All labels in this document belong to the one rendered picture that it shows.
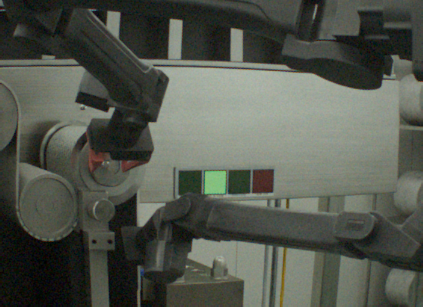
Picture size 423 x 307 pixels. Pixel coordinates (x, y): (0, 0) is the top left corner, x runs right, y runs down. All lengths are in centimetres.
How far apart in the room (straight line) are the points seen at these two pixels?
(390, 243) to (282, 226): 22
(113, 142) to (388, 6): 82
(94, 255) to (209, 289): 24
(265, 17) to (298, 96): 135
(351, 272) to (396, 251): 400
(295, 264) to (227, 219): 355
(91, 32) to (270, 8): 34
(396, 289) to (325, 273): 253
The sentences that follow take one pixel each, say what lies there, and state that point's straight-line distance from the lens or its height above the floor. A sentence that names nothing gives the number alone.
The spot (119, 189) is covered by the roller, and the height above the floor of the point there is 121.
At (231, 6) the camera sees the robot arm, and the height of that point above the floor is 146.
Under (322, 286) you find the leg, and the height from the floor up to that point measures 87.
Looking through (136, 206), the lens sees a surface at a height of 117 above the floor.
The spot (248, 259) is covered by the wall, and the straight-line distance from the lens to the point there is 479.
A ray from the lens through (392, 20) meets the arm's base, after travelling 72.
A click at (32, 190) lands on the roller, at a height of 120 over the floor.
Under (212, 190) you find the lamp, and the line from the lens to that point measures 206.
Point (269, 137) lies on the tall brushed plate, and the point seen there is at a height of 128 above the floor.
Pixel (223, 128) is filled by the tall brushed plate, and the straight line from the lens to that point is 207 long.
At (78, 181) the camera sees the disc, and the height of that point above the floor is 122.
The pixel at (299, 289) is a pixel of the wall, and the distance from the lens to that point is 499.
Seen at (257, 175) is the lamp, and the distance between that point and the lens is 211.
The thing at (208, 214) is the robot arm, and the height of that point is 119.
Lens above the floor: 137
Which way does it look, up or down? 3 degrees down
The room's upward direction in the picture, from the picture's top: 1 degrees clockwise
